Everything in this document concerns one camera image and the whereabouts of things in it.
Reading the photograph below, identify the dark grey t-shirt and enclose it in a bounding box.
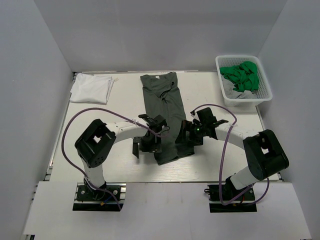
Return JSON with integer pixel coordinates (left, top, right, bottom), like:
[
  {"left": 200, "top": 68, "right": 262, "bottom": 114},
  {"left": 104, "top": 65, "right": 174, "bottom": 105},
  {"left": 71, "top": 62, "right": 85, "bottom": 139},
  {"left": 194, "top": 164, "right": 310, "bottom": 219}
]
[{"left": 140, "top": 72, "right": 195, "bottom": 165}]

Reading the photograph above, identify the grey t-shirt in basket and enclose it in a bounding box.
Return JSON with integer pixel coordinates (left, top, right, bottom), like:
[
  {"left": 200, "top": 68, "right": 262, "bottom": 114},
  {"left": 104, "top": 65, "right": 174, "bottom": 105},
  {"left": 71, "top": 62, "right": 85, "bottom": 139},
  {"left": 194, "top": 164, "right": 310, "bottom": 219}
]
[{"left": 222, "top": 80, "right": 257, "bottom": 99}]

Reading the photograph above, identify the white folded t-shirt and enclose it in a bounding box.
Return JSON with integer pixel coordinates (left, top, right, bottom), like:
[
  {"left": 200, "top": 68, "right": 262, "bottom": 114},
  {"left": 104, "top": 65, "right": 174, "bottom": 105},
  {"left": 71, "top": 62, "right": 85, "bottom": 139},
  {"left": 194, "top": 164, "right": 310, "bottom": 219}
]
[{"left": 69, "top": 73, "right": 117, "bottom": 105}]

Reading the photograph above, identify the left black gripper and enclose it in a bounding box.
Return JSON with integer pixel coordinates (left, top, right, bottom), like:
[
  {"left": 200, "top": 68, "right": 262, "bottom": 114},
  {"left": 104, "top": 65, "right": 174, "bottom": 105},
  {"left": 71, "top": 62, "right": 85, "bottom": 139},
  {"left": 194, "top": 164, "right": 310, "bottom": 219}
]
[{"left": 132, "top": 134, "right": 161, "bottom": 157}]

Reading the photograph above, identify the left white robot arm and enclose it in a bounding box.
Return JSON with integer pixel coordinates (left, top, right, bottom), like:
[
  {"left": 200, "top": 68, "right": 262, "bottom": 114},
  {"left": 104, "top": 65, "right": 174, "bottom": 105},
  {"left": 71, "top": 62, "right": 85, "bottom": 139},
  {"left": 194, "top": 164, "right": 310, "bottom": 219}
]
[{"left": 74, "top": 114, "right": 170, "bottom": 200}]

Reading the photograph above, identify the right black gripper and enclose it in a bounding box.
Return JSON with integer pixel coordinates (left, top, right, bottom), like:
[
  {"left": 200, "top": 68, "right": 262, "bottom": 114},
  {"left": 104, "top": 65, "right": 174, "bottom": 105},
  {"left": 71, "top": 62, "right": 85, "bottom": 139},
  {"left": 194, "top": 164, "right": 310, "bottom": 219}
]
[{"left": 176, "top": 120, "right": 207, "bottom": 147}]

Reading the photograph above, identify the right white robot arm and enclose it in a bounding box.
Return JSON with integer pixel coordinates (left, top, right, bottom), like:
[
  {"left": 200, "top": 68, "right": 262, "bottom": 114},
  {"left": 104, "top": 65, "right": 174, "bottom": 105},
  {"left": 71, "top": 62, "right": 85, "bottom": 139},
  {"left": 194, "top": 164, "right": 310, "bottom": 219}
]
[{"left": 175, "top": 107, "right": 289, "bottom": 200}]

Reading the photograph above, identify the green t-shirt in basket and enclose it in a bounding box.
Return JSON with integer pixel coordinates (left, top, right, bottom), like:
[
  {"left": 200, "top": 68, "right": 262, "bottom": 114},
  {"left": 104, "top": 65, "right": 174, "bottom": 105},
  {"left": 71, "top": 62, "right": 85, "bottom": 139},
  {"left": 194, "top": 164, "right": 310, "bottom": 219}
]
[{"left": 219, "top": 61, "right": 260, "bottom": 93}]

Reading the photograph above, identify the white plastic basket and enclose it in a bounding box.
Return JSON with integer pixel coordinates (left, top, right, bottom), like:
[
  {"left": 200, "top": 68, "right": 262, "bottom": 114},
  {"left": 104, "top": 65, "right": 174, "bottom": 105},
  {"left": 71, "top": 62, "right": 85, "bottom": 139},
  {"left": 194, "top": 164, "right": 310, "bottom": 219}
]
[{"left": 215, "top": 55, "right": 273, "bottom": 106}]

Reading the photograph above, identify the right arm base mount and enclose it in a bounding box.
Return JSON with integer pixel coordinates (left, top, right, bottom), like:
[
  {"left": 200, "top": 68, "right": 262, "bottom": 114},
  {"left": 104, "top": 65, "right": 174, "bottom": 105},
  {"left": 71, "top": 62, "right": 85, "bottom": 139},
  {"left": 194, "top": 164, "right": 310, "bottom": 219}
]
[{"left": 203, "top": 183, "right": 258, "bottom": 213}]

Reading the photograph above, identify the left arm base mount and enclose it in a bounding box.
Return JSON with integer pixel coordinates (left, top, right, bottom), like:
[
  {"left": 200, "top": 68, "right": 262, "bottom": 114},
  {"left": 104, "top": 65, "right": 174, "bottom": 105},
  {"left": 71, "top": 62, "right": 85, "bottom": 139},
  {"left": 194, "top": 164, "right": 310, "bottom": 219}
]
[{"left": 72, "top": 183, "right": 126, "bottom": 212}]

